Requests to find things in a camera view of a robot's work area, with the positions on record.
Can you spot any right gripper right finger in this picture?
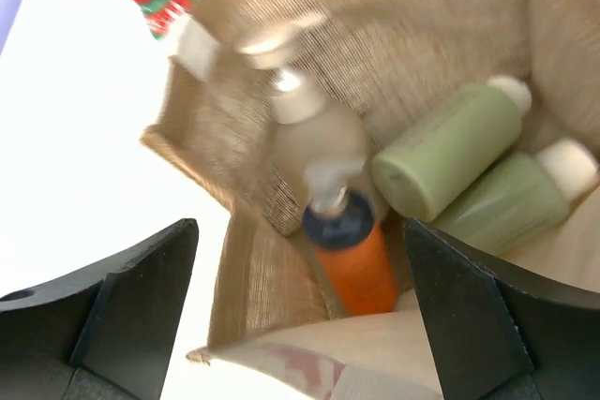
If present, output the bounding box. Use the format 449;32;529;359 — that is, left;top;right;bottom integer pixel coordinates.
404;219;599;399

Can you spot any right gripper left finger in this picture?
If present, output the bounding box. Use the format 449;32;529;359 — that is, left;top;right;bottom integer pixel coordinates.
1;219;199;399

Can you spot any green bottle white cap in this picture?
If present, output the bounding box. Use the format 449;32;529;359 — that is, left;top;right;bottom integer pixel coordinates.
432;139;599;256
371;75;533;221

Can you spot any orange spray bottle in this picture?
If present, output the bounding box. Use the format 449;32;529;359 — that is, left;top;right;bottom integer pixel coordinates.
302;157;399;316

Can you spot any beige pump lotion bottle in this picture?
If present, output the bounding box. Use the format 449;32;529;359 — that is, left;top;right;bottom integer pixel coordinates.
235;21;370;203

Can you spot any brown canvas bag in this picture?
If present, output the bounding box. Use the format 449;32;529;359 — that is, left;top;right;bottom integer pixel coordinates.
142;0;599;399

